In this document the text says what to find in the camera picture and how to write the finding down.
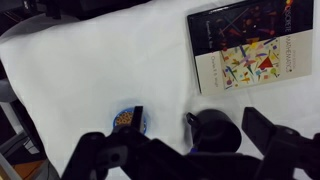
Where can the white tablecloth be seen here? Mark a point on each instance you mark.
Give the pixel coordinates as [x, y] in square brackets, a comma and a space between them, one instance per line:
[100, 66]

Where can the discrete mathematics book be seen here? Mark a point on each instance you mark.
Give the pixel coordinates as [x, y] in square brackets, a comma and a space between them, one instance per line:
[246, 43]

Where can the blue bowl of cereal rings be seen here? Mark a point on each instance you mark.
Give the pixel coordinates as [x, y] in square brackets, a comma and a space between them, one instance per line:
[123, 118]

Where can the black cup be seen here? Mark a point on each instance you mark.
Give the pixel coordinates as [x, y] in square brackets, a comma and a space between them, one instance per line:
[216, 131]

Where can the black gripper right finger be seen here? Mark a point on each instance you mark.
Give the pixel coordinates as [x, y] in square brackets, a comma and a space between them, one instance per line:
[256, 126]

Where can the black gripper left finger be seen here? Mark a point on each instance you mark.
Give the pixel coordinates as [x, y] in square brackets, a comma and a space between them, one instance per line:
[136, 116]

